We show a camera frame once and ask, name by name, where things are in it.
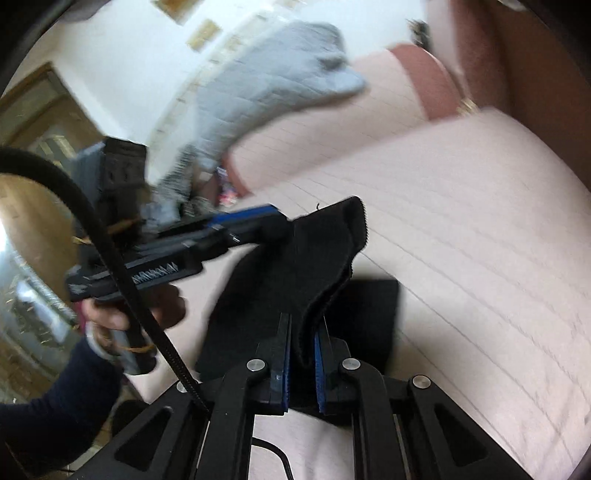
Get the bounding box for pink cushion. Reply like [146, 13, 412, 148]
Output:
[443, 0, 591, 139]

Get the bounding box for grey quilted blanket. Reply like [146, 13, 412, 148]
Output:
[189, 21, 368, 171]

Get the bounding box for houndstooth coat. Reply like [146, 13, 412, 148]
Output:
[152, 145, 218, 217]

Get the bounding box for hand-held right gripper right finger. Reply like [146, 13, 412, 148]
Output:
[314, 330, 532, 480]

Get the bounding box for colourful printed packet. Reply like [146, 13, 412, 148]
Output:
[217, 168, 238, 206]

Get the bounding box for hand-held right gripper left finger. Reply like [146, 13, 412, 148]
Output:
[69, 313, 293, 480]

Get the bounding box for black pants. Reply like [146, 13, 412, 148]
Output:
[194, 196, 400, 409]

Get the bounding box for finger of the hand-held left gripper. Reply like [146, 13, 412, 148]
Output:
[182, 203, 296, 259]

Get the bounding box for wooden door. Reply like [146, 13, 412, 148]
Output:
[0, 62, 93, 278]

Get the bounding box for pink bolster pillow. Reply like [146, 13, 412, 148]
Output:
[226, 44, 462, 197]

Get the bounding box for person's left forearm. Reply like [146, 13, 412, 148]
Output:
[0, 337, 125, 476]

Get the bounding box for pink quilted bed cover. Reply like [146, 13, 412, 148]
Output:
[139, 108, 591, 480]

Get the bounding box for person's left hand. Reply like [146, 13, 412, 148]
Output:
[82, 282, 187, 358]

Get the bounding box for black cable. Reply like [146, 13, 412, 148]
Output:
[252, 438, 296, 480]

